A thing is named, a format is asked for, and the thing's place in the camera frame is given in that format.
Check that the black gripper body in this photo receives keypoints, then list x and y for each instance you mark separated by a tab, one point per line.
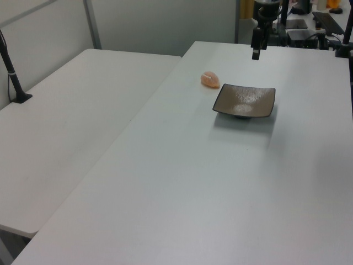
267	11

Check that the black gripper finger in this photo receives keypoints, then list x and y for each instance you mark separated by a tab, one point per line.
256	44
264	36

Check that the orange glazed bread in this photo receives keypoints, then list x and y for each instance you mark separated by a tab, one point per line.
210	80

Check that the square brown ceramic plate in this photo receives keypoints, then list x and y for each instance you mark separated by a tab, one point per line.
245	100

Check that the yellow panel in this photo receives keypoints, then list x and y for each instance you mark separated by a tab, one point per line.
245	8

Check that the dark flat laptop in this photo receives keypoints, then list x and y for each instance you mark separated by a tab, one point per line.
297	24

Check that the black electronics box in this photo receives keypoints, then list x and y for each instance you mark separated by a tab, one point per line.
303	37

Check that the black keyboard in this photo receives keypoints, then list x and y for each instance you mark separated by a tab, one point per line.
328	22

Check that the dark round disc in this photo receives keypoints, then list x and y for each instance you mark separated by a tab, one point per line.
337	11

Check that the black clamped camera stand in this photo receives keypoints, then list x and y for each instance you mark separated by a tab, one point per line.
346	41

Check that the grey partition post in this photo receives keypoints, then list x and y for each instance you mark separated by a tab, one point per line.
92	25

